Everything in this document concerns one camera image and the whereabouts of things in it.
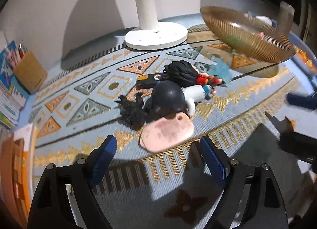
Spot black dinosaur figure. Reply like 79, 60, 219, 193
115, 92, 147, 130

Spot black helmet white figure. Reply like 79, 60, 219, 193
144, 80, 218, 122

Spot plate of orange slices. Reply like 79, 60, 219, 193
296, 47, 316, 74

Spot pink case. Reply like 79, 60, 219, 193
139, 112, 195, 153

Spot metal thermos bottle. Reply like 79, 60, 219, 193
277, 1, 294, 36

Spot pens in holder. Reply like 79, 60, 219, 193
7, 41, 27, 67

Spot cork pen holder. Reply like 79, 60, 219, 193
13, 51, 47, 93

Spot patterned blue woven mat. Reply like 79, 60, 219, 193
23, 18, 316, 228

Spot translucent blue dinosaur figure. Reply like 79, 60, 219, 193
210, 55, 232, 83

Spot white desk lamp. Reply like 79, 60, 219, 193
125, 0, 187, 50

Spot orange wooden block box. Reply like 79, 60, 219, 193
1, 123, 38, 228

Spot black haired anime figure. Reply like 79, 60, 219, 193
164, 60, 223, 87

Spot amber ribbed glass bowl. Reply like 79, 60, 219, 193
200, 6, 296, 63

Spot row of books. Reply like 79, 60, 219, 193
1, 41, 29, 129

